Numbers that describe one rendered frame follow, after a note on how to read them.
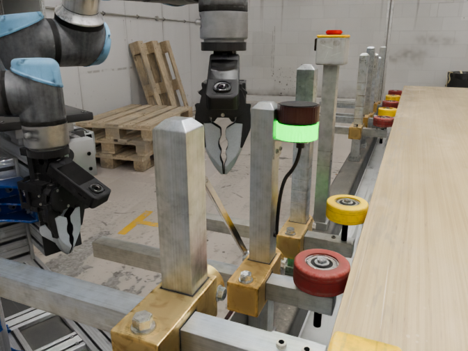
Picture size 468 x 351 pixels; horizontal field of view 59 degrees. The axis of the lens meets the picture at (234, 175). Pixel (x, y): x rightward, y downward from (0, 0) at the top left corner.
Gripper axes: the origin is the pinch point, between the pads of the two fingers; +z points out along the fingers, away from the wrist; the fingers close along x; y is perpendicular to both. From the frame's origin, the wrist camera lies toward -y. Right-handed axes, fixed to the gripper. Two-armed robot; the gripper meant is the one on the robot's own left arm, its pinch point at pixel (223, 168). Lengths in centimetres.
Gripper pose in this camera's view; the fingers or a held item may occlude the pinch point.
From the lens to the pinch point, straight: 68.6
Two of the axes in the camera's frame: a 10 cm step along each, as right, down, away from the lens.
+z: 0.0, 9.5, 3.2
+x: -10.0, -0.2, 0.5
